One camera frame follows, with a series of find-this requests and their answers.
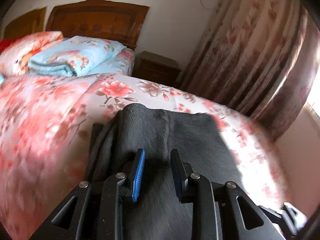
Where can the pink floral pillow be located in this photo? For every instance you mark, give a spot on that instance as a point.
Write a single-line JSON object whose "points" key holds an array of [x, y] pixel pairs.
{"points": [[15, 57]]}

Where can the wooden headboard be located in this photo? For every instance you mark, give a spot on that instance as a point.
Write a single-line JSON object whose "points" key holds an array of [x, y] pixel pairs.
{"points": [[110, 20]]}

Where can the dark wooden nightstand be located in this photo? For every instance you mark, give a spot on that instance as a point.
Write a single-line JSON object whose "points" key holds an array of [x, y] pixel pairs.
{"points": [[156, 68]]}

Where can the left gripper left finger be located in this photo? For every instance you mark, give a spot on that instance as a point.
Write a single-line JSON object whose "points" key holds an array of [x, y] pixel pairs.
{"points": [[94, 211]]}

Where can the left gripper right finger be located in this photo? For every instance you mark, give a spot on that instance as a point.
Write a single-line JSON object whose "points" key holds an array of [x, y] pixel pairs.
{"points": [[220, 211]]}

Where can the pink floral bed sheet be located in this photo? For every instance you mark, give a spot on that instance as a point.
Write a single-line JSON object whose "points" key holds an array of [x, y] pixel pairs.
{"points": [[46, 124]]}

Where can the light blue folded blanket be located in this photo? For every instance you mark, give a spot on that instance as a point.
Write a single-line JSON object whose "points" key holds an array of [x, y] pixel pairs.
{"points": [[75, 56]]}

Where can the dark grey striped sweater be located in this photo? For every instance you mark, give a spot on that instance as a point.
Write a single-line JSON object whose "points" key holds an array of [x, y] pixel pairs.
{"points": [[158, 214]]}

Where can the floral pink curtain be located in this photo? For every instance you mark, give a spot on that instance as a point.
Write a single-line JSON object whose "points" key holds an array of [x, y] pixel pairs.
{"points": [[259, 58]]}

